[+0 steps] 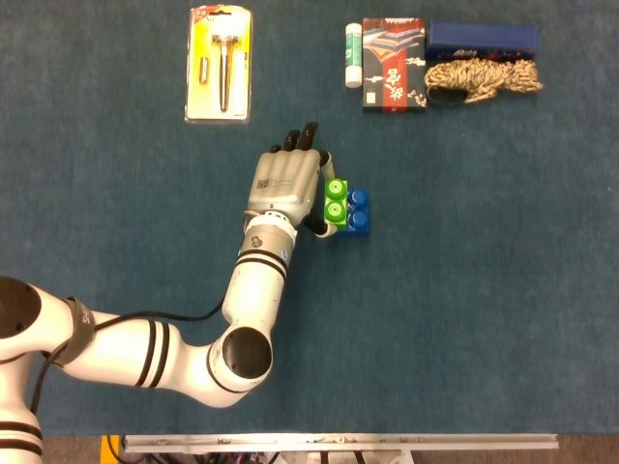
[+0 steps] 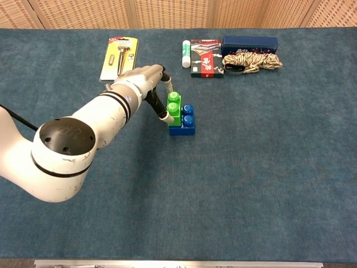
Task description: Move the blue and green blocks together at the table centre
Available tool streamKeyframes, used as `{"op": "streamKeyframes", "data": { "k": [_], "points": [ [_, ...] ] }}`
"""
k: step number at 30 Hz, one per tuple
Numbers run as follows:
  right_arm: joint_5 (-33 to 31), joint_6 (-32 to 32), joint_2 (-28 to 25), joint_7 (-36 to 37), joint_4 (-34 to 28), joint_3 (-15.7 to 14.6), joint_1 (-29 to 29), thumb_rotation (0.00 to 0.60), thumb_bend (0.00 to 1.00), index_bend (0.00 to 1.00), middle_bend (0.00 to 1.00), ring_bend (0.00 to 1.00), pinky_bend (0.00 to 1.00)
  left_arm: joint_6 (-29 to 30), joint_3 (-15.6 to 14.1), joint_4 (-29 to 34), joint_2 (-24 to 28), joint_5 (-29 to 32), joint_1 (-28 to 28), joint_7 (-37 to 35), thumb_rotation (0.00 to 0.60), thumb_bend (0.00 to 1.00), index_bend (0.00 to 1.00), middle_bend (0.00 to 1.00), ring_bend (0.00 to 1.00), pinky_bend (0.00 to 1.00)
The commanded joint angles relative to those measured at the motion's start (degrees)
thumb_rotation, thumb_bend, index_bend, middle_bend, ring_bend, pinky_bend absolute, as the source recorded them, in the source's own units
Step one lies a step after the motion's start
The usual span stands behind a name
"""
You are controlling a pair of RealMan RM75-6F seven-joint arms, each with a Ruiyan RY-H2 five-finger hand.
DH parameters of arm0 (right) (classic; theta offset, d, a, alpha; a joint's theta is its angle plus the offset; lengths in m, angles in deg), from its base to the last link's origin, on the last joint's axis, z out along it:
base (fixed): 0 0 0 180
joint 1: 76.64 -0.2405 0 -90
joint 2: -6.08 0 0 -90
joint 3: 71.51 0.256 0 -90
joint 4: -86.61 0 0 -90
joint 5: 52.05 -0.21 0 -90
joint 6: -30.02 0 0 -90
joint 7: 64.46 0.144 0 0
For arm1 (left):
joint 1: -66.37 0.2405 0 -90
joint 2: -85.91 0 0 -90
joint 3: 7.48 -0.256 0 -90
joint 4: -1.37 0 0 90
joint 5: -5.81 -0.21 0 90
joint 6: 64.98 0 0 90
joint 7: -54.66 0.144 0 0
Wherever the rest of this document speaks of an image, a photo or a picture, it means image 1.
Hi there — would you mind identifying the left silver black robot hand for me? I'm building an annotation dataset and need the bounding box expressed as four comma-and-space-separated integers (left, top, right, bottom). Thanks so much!
246, 122, 349, 239

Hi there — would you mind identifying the green toy brick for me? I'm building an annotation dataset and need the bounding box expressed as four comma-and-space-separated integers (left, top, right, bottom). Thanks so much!
322, 178, 349, 229

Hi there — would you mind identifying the blue toy brick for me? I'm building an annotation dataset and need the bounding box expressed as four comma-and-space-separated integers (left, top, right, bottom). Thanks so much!
337, 188, 371, 238

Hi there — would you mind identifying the yellow packaged tool set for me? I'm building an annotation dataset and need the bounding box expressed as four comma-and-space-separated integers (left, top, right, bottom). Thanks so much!
184, 4, 254, 125

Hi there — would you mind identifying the white green glue stick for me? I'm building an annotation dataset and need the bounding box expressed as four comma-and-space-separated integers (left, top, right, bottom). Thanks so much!
344, 22, 364, 89

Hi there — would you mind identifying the black red patterned card box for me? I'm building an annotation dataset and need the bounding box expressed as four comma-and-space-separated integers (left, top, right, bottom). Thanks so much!
362, 17, 428, 113

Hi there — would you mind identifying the long dark blue box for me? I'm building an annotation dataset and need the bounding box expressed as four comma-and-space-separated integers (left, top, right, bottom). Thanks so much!
425, 20, 541, 62

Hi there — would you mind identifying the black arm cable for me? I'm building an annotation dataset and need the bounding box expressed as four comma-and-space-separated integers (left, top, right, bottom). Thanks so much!
28, 297, 228, 417

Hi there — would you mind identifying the beige braided rope bundle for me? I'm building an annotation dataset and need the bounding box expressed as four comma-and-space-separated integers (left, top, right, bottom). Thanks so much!
424, 57, 545, 105

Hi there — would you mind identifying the black arm strap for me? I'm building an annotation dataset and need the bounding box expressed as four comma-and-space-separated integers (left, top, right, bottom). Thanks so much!
50, 296, 97, 367

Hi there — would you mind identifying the aluminium profile rail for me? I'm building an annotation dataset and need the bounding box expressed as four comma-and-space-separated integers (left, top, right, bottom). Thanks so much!
120, 433, 560, 454

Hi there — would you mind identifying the white base frame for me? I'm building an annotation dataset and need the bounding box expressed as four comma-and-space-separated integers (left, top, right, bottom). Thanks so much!
263, 449, 415, 464

